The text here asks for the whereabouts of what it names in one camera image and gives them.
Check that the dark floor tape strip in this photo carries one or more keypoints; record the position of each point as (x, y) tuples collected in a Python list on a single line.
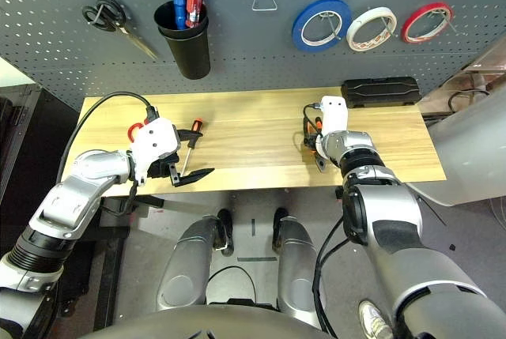
[(257, 258), (253, 227)]

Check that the grey metal pegboard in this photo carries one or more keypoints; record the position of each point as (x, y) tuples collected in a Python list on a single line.
[(245, 58)]

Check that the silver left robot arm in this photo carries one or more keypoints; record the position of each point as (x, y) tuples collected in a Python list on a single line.
[(79, 181)]

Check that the silver right robot leg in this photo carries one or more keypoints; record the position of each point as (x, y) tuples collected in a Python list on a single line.
[(300, 276)]

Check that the black plastic tool case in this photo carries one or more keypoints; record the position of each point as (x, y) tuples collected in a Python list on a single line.
[(379, 92)]

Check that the silver left robot leg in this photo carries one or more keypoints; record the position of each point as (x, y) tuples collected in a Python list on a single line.
[(182, 272)]

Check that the orange black screwdriver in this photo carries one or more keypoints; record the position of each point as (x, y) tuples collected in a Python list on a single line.
[(197, 121)]

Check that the black plastic cup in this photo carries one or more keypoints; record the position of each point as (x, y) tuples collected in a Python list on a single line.
[(189, 58), (164, 19)]

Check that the black table foot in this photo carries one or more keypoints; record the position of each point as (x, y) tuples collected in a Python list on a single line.
[(152, 201)]

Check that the silver robot leg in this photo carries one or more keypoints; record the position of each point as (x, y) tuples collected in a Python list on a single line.
[(300, 276), (182, 272)]

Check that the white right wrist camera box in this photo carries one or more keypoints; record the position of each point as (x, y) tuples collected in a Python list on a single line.
[(335, 114)]

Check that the white bystander shoe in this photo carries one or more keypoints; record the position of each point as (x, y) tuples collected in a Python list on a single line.
[(371, 319)]

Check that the red tape roll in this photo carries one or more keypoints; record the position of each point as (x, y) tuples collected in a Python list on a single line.
[(405, 29)]

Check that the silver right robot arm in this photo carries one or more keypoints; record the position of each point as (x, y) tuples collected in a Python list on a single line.
[(379, 196)]

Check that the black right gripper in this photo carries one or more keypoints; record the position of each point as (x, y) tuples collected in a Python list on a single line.
[(311, 138)]

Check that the black equipment case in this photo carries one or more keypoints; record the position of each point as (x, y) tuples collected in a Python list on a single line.
[(16, 125)]

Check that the blue tape roll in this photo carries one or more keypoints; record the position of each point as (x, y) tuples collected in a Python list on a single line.
[(296, 29)]

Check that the grey robot torso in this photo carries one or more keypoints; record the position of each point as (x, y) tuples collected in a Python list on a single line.
[(197, 323)]

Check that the brown background furniture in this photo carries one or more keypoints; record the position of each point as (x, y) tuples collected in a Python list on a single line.
[(486, 74)]

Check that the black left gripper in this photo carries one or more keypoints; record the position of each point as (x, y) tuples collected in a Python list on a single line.
[(162, 167)]

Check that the white tape roll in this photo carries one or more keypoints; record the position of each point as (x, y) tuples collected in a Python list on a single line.
[(351, 32)]

